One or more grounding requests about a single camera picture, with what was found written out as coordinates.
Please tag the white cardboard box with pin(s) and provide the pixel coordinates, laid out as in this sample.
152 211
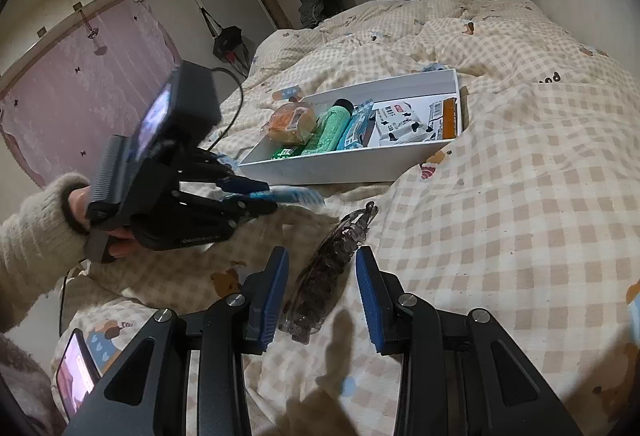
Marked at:
340 166

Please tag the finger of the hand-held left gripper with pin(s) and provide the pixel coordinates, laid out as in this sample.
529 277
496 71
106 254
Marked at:
240 183
250 210

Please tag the grey striped garment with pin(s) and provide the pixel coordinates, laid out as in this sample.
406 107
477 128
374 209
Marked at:
310 8

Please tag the brown fuzzy clothing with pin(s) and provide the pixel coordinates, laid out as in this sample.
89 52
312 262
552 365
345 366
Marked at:
25 391

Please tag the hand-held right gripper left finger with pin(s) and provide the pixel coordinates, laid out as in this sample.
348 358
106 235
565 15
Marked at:
270 301

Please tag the person's left hand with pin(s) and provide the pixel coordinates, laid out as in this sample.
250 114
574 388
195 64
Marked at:
76 211

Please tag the green hand cream tube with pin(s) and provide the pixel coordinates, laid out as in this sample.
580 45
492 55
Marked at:
327 131

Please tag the pink lace curtain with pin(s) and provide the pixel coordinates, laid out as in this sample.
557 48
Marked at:
75 101

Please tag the white cow-print packet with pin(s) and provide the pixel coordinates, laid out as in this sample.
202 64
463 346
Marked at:
400 123

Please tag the blue snack packet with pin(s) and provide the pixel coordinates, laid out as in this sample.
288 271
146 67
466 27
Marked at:
300 195
356 126

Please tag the brown snack bar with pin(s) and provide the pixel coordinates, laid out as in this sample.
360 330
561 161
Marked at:
447 118

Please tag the grey hair claw clip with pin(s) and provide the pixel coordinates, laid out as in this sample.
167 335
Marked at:
320 281

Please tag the green snack packet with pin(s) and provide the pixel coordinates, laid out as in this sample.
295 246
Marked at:
286 152

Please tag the hanging curtain ornament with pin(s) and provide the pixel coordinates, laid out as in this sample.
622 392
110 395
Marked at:
92 33

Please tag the orange bread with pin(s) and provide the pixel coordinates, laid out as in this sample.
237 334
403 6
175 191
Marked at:
290 122

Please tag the black hanging bag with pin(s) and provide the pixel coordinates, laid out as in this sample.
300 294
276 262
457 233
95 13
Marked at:
227 41

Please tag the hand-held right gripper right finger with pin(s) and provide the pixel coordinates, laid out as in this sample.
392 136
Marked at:
370 301

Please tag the smartphone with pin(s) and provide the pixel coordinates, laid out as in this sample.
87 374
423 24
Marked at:
75 371

